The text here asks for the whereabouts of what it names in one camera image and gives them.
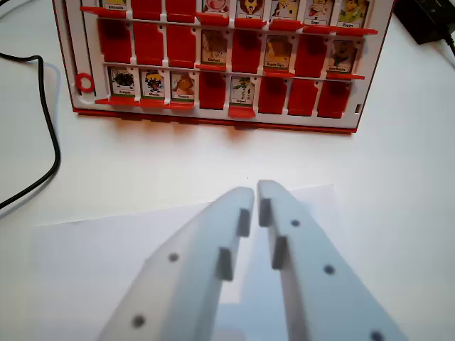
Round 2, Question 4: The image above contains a white paper sheet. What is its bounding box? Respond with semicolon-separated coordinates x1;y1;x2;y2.
33;183;360;341

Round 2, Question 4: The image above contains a red and white game board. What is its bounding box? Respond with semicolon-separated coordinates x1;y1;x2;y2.
51;0;395;137

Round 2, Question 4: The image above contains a black box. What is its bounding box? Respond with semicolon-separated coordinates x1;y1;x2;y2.
392;0;455;45

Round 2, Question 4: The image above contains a black cable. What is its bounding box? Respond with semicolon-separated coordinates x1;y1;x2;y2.
0;52;63;211

